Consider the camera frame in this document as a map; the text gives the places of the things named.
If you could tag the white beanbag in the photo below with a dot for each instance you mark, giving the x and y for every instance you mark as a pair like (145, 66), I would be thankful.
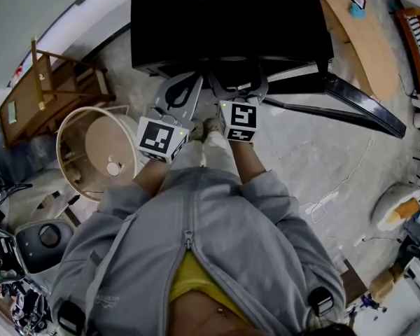
(388, 201)

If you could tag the round wooden side table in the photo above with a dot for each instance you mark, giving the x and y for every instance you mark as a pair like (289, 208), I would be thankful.
(98, 142)

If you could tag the grey zip jacket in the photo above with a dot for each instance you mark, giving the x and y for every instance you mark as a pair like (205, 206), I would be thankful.
(231, 240)

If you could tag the blue toy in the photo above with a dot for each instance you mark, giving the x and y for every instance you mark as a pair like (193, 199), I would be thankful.
(356, 11)

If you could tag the person's right shoe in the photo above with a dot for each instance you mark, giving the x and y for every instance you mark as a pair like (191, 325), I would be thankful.
(213, 125)

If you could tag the person's shoe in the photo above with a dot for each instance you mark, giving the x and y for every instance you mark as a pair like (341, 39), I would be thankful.
(196, 130)
(213, 125)

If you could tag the orange sofa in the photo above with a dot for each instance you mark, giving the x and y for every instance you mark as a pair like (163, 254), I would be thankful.
(414, 23)

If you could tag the white bottle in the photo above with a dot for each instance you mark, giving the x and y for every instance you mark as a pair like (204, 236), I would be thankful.
(112, 169)

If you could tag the orange cushion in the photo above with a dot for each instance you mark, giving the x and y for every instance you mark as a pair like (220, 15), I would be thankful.
(406, 209)

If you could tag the person's left shoe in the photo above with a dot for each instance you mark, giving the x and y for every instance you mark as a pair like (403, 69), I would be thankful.
(196, 130)

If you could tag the person's right forearm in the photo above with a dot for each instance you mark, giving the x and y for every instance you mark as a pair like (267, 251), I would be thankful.
(246, 163)

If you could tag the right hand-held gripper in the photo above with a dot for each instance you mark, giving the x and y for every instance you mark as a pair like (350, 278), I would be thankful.
(243, 117)

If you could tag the light trousers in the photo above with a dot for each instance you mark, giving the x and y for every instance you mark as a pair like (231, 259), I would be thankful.
(215, 152)

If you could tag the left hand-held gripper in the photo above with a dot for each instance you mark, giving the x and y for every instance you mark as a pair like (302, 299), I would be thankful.
(157, 138)

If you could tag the black display fridge cabinet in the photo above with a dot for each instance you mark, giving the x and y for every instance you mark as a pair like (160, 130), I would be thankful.
(227, 23)

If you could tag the green packet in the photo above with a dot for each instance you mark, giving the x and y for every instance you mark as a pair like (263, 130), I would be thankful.
(12, 111)

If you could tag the yellow shirt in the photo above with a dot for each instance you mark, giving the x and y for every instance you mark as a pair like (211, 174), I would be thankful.
(189, 279)

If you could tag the oval wooden table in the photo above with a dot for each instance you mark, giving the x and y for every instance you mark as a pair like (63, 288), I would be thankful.
(367, 47)

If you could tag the person's left forearm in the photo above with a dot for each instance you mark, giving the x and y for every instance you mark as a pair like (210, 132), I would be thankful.
(150, 178)

